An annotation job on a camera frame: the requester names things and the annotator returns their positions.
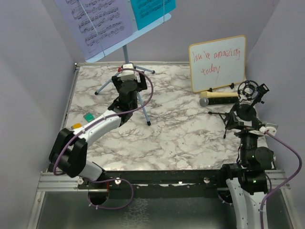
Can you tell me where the black round-base mic stand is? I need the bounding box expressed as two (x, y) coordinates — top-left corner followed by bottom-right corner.
(237, 80), (269, 121)

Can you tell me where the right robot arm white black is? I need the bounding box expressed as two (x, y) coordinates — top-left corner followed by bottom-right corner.
(219, 123), (278, 229)

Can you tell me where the lilac sheet music page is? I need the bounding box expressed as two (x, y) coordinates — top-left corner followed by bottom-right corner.
(55, 0), (132, 60)

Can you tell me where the cream toy microphone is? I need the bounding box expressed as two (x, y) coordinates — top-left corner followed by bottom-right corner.
(200, 91), (238, 98)

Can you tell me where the cyan sheet music page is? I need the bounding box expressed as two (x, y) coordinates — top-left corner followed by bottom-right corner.
(131, 0), (176, 30)

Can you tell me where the black studio microphone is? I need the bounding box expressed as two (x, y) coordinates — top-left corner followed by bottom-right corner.
(199, 96), (239, 107)

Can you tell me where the purple cable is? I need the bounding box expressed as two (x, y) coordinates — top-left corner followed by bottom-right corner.
(218, 130), (303, 229)
(52, 67), (153, 210)

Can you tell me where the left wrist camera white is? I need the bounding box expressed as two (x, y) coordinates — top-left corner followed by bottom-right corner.
(118, 63), (136, 81)

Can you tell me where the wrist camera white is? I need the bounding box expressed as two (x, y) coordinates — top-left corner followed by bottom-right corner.
(259, 123), (278, 136)
(118, 63), (136, 81)

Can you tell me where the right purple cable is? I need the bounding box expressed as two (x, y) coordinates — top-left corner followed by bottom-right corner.
(218, 130), (303, 229)

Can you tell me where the black tripod with shock mount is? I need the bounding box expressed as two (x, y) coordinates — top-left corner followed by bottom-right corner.
(208, 80), (269, 142)

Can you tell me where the whiteboard with yellow frame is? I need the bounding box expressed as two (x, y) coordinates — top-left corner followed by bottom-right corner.
(189, 35), (246, 93)

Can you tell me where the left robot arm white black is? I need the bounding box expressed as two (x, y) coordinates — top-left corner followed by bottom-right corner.
(49, 72), (152, 188)

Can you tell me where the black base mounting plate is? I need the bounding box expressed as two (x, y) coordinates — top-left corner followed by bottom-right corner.
(78, 169), (229, 199)

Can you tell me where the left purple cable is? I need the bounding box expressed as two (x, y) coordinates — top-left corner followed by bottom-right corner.
(52, 67), (153, 210)

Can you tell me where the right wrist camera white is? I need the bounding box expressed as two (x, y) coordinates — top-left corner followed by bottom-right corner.
(259, 123), (278, 136)

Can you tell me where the aluminium rail frame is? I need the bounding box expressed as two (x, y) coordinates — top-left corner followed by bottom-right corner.
(26, 62), (291, 229)

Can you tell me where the green eraser block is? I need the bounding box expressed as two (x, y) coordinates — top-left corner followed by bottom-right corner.
(83, 113), (95, 123)

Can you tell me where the yellow eraser block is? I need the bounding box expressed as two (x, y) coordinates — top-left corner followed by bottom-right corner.
(71, 123), (82, 129)

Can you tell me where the light blue music stand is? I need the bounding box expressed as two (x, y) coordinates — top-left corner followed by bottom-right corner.
(94, 13), (171, 126)

